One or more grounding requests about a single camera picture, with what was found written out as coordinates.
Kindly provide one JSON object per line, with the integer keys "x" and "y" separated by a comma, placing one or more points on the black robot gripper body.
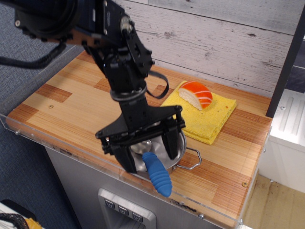
{"x": 139, "y": 121}

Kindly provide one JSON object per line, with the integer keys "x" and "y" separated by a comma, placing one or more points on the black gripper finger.
{"x": 124, "y": 157}
{"x": 171, "y": 140}

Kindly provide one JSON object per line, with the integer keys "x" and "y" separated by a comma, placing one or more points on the blue handled metal spoon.
{"x": 147, "y": 162}

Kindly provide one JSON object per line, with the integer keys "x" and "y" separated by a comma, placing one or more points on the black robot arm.
{"x": 106, "y": 33}

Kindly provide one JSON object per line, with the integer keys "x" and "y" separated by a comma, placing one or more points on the stainless steel pot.
{"x": 159, "y": 149}

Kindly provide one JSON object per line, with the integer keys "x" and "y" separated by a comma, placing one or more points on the clear acrylic table guard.
{"x": 60, "y": 183}

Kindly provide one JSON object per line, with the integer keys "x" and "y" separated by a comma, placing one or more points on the yellow folded cloth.
{"x": 203, "y": 125}

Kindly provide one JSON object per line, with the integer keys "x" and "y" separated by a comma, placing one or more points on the grey cabinet with buttons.
{"x": 101, "y": 201}

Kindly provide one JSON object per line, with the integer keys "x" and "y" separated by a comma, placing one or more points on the salmon nigiri sushi toy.
{"x": 195, "y": 93}

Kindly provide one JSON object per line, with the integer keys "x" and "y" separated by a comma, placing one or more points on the white ridged appliance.
{"x": 283, "y": 157}

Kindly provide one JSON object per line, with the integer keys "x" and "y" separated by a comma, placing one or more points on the yellow object at corner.
{"x": 32, "y": 224}

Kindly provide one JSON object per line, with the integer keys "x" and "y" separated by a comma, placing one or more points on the black right vertical post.
{"x": 288, "y": 65}

